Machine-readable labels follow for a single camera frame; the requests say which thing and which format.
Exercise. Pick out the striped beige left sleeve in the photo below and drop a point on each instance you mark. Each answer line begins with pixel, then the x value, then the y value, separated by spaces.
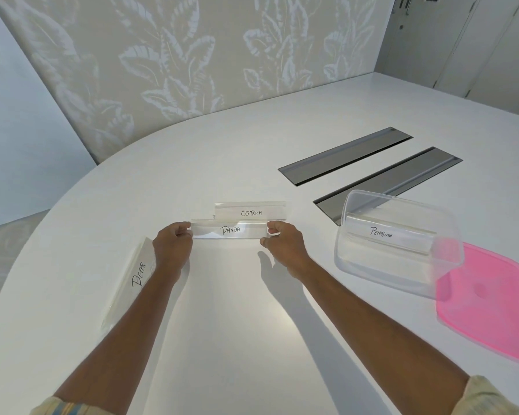
pixel 60 406

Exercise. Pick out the beige right sleeve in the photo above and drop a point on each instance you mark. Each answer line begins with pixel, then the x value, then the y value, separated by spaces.
pixel 493 399

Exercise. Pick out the person's left thumb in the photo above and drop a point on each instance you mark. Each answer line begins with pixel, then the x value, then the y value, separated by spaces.
pixel 186 235

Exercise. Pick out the person's right forearm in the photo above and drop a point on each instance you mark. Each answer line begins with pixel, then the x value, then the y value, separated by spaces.
pixel 372 337

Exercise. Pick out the white cabinet doors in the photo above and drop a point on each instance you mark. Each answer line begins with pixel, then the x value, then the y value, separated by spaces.
pixel 467 43

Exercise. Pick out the person's right hand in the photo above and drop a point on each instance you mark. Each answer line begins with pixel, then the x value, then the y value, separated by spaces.
pixel 289 250

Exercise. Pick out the person's right thumb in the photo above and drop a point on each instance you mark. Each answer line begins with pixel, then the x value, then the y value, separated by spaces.
pixel 268 241

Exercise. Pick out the person's left forearm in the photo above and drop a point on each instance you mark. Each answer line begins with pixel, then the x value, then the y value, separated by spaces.
pixel 125 332

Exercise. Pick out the clear acrylic name card holder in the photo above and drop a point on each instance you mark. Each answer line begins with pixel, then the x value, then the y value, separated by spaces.
pixel 230 230
pixel 389 233
pixel 132 280
pixel 251 211

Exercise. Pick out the person's left hand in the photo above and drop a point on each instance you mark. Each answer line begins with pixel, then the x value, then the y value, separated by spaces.
pixel 169 248

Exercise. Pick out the clear plastic food container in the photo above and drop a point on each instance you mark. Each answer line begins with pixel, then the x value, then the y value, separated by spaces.
pixel 385 272

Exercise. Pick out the pink plastic container lid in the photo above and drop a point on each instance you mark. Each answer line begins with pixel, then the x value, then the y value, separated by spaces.
pixel 493 306

